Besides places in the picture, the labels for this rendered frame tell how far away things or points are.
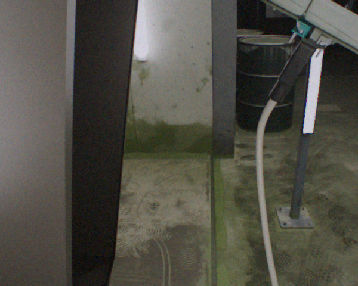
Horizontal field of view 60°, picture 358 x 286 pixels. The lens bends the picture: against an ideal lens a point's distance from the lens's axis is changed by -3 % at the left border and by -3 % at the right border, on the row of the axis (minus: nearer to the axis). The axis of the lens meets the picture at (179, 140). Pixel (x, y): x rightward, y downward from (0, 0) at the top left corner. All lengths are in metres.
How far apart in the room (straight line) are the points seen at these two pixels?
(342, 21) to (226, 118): 2.09
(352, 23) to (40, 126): 0.49
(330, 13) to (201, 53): 1.93
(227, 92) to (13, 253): 2.27
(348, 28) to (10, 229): 0.57
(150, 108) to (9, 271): 2.27
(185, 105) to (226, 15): 0.74
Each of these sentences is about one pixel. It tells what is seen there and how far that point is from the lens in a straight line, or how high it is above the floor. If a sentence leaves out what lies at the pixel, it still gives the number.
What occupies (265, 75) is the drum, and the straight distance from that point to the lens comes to 3.05.
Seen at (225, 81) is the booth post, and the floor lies 0.68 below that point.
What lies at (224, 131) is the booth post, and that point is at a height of 0.26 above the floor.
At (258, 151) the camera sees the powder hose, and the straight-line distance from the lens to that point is 0.76.
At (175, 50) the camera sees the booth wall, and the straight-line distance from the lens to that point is 2.49.
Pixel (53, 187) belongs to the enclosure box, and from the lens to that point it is 0.36.
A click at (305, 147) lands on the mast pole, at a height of 0.51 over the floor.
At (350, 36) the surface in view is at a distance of 0.61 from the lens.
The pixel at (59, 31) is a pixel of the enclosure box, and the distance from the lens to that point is 0.30.
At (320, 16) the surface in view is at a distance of 0.61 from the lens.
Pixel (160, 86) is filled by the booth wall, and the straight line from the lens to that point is 2.56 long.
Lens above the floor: 1.33
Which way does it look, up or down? 25 degrees down
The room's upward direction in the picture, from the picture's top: 3 degrees counter-clockwise
